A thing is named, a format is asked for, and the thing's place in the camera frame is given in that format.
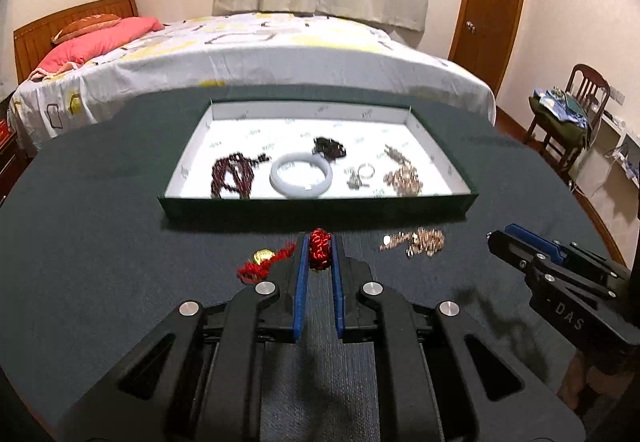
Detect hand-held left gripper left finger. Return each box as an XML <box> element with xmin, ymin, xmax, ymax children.
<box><xmin>60</xmin><ymin>231</ymin><xmax>311</xmax><ymax>442</ymax></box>

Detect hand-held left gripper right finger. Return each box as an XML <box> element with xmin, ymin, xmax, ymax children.
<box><xmin>329</xmin><ymin>233</ymin><xmax>586</xmax><ymax>442</ymax></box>

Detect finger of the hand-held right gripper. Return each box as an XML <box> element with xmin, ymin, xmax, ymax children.
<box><xmin>487</xmin><ymin>231</ymin><xmax>616</xmax><ymax>300</ymax></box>
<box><xmin>505</xmin><ymin>223</ymin><xmax>631</xmax><ymax>280</ymax></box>

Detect small red knot charm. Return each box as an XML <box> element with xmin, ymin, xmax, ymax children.
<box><xmin>308</xmin><ymin>228</ymin><xmax>332</xmax><ymax>271</ymax></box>

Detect white jade bangle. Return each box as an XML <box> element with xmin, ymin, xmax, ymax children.
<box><xmin>270</xmin><ymin>151</ymin><xmax>333</xmax><ymax>199</ymax></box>

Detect rose gold chain bracelet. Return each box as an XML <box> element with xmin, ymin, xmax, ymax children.
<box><xmin>382</xmin><ymin>144</ymin><xmax>424</xmax><ymax>197</ymax></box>
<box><xmin>378</xmin><ymin>227</ymin><xmax>446</xmax><ymax>259</ymax></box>

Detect dark red bead bracelet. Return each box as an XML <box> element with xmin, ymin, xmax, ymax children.
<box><xmin>210</xmin><ymin>152</ymin><xmax>273</xmax><ymax>200</ymax></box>

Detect shallow grey box tray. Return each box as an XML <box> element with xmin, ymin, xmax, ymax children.
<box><xmin>157</xmin><ymin>98</ymin><xmax>479</xmax><ymax>223</ymax></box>

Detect red knot charm gold ingot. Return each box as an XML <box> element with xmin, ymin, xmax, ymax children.
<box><xmin>236</xmin><ymin>242</ymin><xmax>298</xmax><ymax>284</ymax></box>

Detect white desk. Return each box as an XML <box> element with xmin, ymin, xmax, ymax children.
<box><xmin>575</xmin><ymin>112</ymin><xmax>640</xmax><ymax>203</ymax></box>

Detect pile of clothes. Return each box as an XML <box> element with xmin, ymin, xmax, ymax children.
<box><xmin>529</xmin><ymin>88</ymin><xmax>593</xmax><ymax>148</ymax></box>

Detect wooden chair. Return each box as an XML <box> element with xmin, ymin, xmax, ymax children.
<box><xmin>525</xmin><ymin>63</ymin><xmax>612</xmax><ymax>173</ymax></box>

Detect bed with patterned sheet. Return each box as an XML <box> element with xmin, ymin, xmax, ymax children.
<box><xmin>7</xmin><ymin>12</ymin><xmax>497</xmax><ymax>158</ymax></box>

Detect wooden nightstand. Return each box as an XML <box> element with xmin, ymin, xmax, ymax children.
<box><xmin>0</xmin><ymin>97</ymin><xmax>31</xmax><ymax>203</ymax></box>

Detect pink pillow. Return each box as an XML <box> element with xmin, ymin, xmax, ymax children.
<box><xmin>27</xmin><ymin>17</ymin><xmax>165</xmax><ymax>82</ymax></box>

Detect orange pillow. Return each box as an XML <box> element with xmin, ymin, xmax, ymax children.
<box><xmin>50</xmin><ymin>14</ymin><xmax>123</xmax><ymax>45</ymax></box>

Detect wooden headboard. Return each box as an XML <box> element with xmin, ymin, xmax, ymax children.
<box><xmin>12</xmin><ymin>0</ymin><xmax>140</xmax><ymax>85</ymax></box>

